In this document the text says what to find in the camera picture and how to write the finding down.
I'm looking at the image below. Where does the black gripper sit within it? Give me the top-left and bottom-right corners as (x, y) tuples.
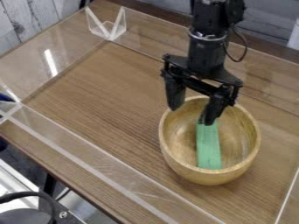
(162, 28), (244, 126)

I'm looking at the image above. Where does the wooden brown bowl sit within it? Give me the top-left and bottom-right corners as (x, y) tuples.
(159, 96), (260, 186)

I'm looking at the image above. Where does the green rectangular block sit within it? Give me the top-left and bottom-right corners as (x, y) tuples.
(196, 122), (222, 170)

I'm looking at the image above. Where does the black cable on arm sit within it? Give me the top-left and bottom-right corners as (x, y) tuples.
(222, 25), (248, 63)

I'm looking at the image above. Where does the black cable lower left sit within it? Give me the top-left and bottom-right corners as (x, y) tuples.
(0, 191), (56, 224)

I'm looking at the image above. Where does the blue object at left edge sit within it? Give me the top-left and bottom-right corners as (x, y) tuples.
(0, 93), (15, 102)

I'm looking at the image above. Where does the clear acrylic enclosure wall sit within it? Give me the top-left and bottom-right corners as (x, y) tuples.
(0, 1), (299, 224)

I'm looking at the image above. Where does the black metal bracket with screw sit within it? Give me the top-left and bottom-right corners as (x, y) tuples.
(39, 198), (87, 224)

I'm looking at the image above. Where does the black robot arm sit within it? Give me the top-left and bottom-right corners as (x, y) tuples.
(162, 0), (246, 126)

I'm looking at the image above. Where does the black table leg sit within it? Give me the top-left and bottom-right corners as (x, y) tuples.
(43, 174), (57, 196)

